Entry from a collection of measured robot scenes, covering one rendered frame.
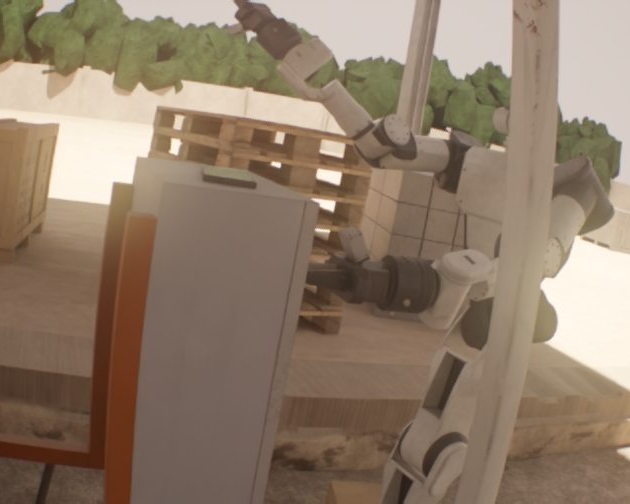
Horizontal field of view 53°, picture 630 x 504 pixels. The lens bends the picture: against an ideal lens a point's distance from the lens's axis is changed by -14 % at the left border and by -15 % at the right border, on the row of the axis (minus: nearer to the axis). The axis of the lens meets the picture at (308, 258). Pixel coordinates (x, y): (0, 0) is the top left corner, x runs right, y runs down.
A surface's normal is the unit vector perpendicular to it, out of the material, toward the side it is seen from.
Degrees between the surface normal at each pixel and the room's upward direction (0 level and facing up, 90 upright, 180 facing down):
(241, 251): 90
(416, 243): 90
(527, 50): 100
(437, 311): 113
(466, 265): 23
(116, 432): 90
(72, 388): 91
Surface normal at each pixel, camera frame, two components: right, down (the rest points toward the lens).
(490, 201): -0.85, 0.00
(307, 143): 0.49, 0.24
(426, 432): -0.78, -0.38
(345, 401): 0.29, 0.23
